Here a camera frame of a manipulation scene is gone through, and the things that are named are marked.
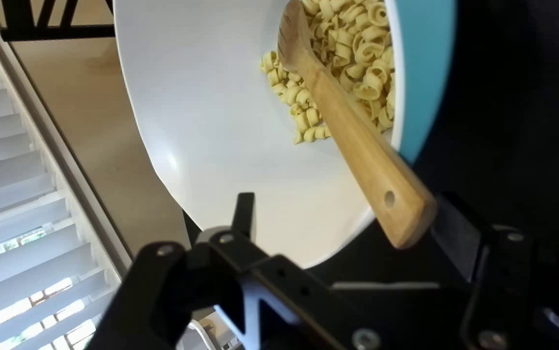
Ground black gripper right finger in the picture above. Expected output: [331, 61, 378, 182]
[431, 192, 559, 350]

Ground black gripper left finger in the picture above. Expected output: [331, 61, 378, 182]
[86, 190, 365, 350]

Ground white bowl teal rim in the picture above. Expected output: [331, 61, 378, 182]
[111, 0, 458, 269]

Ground wooden cooking stick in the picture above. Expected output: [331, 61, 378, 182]
[277, 0, 440, 250]

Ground yellow pasta pieces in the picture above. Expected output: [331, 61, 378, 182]
[259, 0, 398, 145]

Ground white vertical window blinds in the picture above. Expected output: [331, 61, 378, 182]
[0, 17, 125, 350]

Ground black metal chair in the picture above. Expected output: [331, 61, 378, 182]
[0, 0, 117, 42]

